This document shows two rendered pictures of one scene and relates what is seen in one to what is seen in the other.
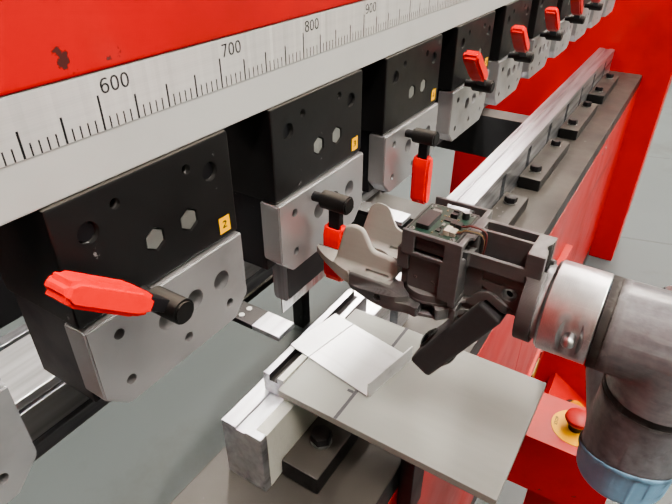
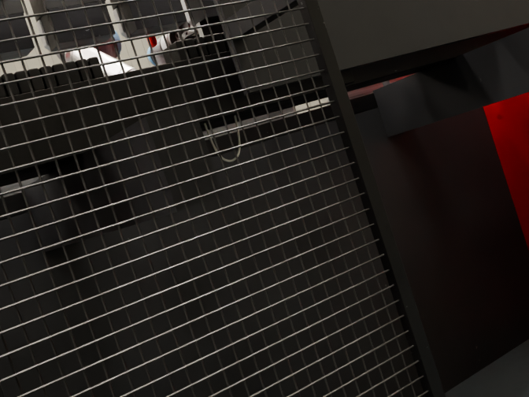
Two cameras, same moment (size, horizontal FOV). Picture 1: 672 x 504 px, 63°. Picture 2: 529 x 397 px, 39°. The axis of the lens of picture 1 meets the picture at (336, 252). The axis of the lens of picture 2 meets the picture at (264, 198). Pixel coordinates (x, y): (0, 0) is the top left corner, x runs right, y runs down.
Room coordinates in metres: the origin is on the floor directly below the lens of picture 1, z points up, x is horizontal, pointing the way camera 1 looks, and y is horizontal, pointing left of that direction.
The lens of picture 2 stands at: (2.38, 0.82, 0.75)
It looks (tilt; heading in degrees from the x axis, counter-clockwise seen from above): 2 degrees down; 204
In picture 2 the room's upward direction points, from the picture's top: 18 degrees counter-clockwise
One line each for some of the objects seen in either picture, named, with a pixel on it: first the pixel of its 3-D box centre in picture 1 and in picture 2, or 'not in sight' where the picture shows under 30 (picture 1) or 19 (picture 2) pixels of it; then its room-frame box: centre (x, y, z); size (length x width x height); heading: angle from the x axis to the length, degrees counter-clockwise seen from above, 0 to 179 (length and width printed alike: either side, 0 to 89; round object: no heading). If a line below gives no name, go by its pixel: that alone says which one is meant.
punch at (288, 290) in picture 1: (306, 258); (219, 37); (0.54, 0.03, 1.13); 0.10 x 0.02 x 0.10; 148
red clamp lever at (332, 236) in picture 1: (331, 236); not in sight; (0.47, 0.00, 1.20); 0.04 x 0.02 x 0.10; 58
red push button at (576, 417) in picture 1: (577, 423); not in sight; (0.58, -0.38, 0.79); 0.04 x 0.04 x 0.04
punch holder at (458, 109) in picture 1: (446, 73); (71, 10); (0.86, -0.17, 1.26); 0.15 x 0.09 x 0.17; 148
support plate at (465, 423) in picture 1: (412, 389); not in sight; (0.46, -0.09, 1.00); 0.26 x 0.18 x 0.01; 58
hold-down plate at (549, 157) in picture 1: (544, 163); not in sight; (1.36, -0.55, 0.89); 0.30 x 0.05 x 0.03; 148
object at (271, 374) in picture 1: (319, 338); not in sight; (0.56, 0.02, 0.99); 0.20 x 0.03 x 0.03; 148
